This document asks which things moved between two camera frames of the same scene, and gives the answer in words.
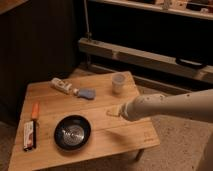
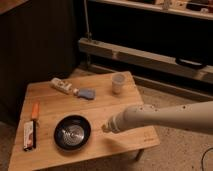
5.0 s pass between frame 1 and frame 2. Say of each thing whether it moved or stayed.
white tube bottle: stayed
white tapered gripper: moved
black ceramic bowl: stayed
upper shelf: stayed
